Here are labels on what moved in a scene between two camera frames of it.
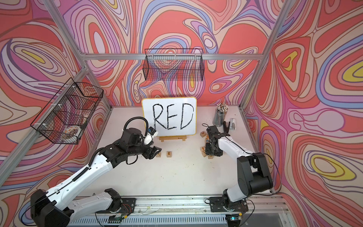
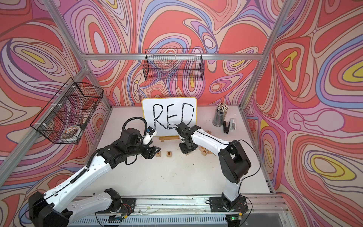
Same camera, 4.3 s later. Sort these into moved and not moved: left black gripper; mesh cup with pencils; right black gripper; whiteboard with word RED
Moved: right black gripper
Not moved: left black gripper; mesh cup with pencils; whiteboard with word RED
